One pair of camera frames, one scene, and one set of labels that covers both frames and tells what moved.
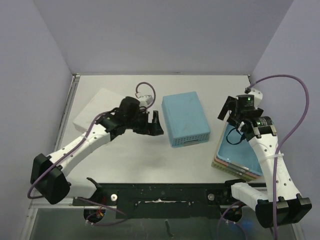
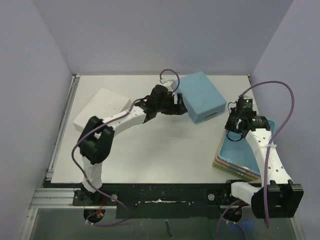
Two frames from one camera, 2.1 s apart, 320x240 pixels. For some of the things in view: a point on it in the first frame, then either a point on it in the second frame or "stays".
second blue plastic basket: [233, 147] stays
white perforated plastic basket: [103, 101] stays
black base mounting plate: [166, 200] stays
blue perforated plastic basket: [185, 121] -> [202, 100]
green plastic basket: [233, 171] stays
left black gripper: [153, 129] -> [176, 109]
